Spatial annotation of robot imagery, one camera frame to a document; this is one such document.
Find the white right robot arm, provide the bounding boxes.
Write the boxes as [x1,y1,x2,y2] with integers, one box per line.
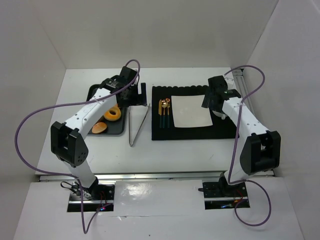
[201,75,281,197]

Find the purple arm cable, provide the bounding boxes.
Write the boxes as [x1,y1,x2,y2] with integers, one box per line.
[14,59,141,234]
[223,65,272,227]

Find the white square plate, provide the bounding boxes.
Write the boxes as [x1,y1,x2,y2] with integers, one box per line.
[171,95,213,128]

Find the white two-handled bowl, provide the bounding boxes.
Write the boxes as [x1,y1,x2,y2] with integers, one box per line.
[212,110,227,120]

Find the black scalloped placemat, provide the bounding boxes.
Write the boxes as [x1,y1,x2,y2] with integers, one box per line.
[151,85,236,141]

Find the gold fork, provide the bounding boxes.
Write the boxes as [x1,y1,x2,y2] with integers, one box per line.
[166,98,171,129]

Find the aluminium rail front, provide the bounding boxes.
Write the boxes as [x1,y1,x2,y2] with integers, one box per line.
[39,170,275,182]

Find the gold knife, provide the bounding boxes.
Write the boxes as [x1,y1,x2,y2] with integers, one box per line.
[158,99,163,129]

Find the metal tongs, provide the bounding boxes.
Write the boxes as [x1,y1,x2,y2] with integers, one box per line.
[128,104,151,148]

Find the black serving tray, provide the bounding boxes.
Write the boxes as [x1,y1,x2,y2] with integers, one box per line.
[86,83,127,137]

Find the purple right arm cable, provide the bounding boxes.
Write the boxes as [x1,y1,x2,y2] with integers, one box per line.
[223,65,272,227]

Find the gold spoon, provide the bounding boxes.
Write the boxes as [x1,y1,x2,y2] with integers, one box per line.
[161,99,168,129]

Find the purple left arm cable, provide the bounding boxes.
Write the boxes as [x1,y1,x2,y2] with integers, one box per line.
[14,59,141,234]

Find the orange ring bagel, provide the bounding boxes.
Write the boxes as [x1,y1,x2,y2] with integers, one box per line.
[103,104,122,122]

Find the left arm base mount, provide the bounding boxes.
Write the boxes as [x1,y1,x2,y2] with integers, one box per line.
[60,181,115,213]

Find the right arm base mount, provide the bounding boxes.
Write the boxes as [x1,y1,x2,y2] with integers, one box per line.
[198,177,250,210]

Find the round orange bread roll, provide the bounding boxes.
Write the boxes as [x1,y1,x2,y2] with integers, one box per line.
[91,122,108,134]

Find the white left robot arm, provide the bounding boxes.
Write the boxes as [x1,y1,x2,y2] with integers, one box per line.
[50,65,147,196]

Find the aluminium rail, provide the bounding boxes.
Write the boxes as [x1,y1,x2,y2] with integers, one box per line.
[39,170,275,182]
[232,68,249,97]

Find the aluminium rail right side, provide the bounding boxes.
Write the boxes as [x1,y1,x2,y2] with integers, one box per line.
[232,68,249,97]

